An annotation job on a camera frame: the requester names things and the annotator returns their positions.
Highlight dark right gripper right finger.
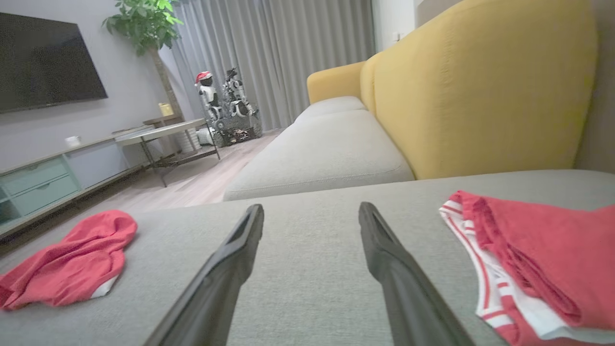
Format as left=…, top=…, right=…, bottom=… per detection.
left=358, top=202, right=476, bottom=346

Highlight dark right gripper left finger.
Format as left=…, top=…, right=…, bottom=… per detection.
left=144, top=204, right=265, bottom=346

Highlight red basketball jersey white sleeves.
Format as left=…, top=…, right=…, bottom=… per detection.
left=439, top=190, right=615, bottom=346

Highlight red mesh shorts white stripe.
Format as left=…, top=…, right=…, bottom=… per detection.
left=0, top=210, right=138, bottom=311

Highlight round coffee table metal legs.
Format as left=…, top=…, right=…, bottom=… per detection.
left=114, top=118, right=222, bottom=188

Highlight small wooden side table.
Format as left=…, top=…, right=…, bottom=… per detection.
left=143, top=114, right=186, bottom=128

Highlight white robot with red hat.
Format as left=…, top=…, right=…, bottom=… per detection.
left=195, top=71, right=222, bottom=122

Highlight white humanoid robot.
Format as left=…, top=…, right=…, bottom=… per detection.
left=222, top=67, right=256, bottom=119

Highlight long low television cabinet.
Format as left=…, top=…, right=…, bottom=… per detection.
left=0, top=125, right=160, bottom=241

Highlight wide yellow sofa back cushion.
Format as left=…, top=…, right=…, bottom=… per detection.
left=372, top=0, right=598, bottom=181

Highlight grey pleated curtain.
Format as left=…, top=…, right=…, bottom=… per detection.
left=168, top=0, right=377, bottom=132

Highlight taupe partition panel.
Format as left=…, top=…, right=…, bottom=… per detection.
left=574, top=0, right=615, bottom=174

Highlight green potted tree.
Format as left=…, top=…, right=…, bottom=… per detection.
left=101, top=0, right=186, bottom=120

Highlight black flat television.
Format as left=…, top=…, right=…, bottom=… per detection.
left=0, top=12, right=109, bottom=115

